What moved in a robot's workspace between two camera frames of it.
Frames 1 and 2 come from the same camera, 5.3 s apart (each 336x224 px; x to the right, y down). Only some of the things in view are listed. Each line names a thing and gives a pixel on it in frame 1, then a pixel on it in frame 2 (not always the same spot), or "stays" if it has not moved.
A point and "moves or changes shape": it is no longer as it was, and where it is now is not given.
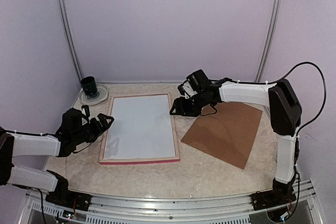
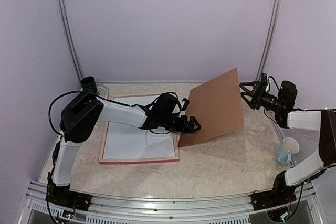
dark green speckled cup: x=88 y=84 stays
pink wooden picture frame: x=171 y=159 stays
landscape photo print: x=140 y=127 stays
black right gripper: x=179 y=102 → x=255 y=102
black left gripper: x=104 y=125 → x=183 y=128
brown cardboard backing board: x=228 y=134 moves or changes shape
